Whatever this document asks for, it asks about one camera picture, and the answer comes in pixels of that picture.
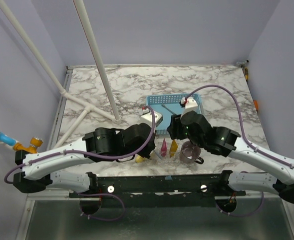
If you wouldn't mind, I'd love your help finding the yellow toothpaste tube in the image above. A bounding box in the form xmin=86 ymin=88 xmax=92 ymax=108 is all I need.
xmin=169 ymin=140 xmax=178 ymax=158

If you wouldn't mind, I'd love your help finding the light blue toothbrush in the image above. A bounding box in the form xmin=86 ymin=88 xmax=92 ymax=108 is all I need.
xmin=154 ymin=150 xmax=162 ymax=160

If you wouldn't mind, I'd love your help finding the yellow mug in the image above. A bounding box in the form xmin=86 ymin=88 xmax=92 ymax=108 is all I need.
xmin=135 ymin=155 xmax=147 ymax=164

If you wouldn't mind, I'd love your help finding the purple mug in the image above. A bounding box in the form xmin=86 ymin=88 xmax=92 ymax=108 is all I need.
xmin=179 ymin=141 xmax=204 ymax=165

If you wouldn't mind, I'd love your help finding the blue plastic basket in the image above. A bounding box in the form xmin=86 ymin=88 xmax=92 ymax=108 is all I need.
xmin=145 ymin=92 xmax=204 ymax=133

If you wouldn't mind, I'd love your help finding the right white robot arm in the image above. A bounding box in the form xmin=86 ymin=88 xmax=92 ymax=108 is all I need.
xmin=167 ymin=111 xmax=294 ymax=204

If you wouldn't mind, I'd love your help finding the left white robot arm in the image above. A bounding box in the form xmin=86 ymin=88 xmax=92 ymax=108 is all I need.
xmin=13 ymin=123 xmax=155 ymax=198

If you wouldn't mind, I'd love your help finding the yellow tool at corner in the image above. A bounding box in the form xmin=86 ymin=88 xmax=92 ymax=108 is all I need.
xmin=244 ymin=67 xmax=249 ymax=81

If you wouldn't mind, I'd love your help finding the toy faucet blue orange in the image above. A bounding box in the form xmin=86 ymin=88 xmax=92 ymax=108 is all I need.
xmin=0 ymin=131 xmax=43 ymax=154

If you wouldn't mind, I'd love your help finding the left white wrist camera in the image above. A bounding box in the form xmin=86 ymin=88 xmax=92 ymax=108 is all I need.
xmin=139 ymin=110 xmax=163 ymax=129

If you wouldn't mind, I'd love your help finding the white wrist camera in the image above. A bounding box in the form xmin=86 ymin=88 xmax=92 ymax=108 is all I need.
xmin=139 ymin=110 xmax=163 ymax=129
xmin=180 ymin=97 xmax=198 ymax=114

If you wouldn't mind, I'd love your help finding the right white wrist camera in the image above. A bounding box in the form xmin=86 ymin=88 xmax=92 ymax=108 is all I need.
xmin=180 ymin=97 xmax=198 ymax=114

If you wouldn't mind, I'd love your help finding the white pvc pipe frame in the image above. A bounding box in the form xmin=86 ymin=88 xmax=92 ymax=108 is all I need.
xmin=0 ymin=0 xmax=121 ymax=149

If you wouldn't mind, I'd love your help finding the black mounting rail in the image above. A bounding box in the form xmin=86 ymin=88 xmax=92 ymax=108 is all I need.
xmin=79 ymin=170 xmax=246 ymax=212

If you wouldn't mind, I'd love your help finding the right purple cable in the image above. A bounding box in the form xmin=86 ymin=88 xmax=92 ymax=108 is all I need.
xmin=184 ymin=84 xmax=294 ymax=218

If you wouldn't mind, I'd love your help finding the orange clamp on wall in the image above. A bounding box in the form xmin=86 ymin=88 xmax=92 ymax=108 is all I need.
xmin=253 ymin=100 xmax=259 ymax=112

